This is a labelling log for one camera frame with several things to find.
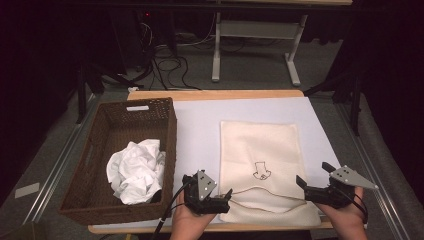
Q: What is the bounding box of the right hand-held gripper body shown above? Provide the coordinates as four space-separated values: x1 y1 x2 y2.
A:
304 165 379 209

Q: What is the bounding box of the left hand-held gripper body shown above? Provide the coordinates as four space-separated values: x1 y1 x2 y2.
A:
182 169 231 215

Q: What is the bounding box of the cream cloth laundry bag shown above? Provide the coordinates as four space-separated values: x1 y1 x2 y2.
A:
218 120 323 228

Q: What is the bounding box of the white garment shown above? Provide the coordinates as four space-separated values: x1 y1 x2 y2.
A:
105 138 167 205

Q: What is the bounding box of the brown woven basket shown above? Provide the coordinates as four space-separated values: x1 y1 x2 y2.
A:
59 97 178 226

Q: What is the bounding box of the person's right hand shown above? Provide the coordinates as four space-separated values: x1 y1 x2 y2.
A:
316 187 368 229

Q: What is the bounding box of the person's left hand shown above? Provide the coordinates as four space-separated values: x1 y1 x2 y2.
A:
171 193 218 236

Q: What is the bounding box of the black metal stand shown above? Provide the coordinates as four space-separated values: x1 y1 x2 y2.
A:
303 71 365 137
75 61 145 125

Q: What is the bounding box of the black computer tower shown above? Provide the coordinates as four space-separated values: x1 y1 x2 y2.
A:
109 9 176 76

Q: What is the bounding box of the white floor tape strip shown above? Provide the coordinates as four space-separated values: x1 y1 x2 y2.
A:
14 182 41 200

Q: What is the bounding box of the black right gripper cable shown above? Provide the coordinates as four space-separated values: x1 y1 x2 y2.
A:
336 188 369 224

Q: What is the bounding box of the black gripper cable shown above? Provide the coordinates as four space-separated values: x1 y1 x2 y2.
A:
151 181 194 240
336 188 369 224

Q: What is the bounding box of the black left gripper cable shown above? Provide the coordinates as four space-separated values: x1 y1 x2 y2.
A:
151 181 194 240

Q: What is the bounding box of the aluminium floor rail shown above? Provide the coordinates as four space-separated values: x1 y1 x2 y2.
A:
23 94 101 225
333 103 412 240

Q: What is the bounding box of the black floor cable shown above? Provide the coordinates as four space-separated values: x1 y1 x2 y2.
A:
151 54 202 92

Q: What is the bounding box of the white metal desk frame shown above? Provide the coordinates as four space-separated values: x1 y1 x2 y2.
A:
211 11 309 88

